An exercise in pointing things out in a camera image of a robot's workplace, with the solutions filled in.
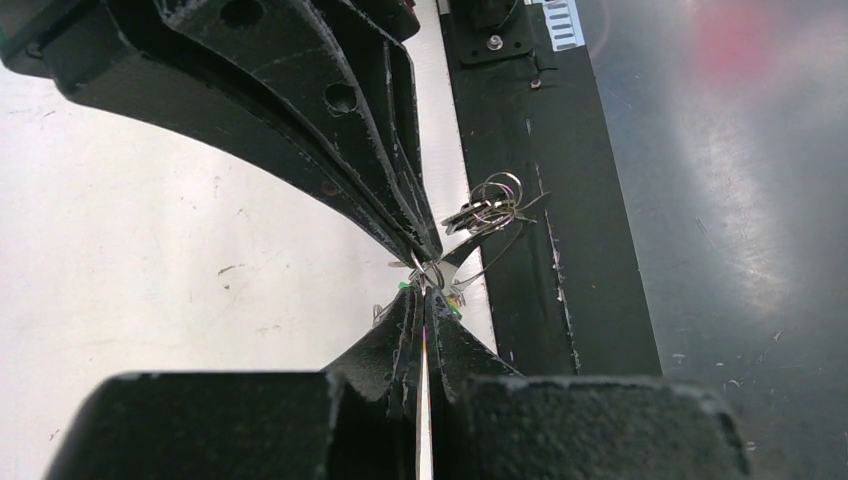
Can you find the large keyring with keys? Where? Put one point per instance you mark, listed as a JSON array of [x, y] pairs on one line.
[[496, 206]]

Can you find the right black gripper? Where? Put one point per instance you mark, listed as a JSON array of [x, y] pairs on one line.
[[92, 50]]

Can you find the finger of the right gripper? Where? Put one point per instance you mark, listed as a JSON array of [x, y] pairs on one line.
[[340, 70], [212, 102]]

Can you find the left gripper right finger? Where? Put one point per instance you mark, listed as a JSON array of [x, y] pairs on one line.
[[491, 422]]

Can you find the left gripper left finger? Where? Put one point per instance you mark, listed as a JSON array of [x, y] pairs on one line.
[[353, 419]]

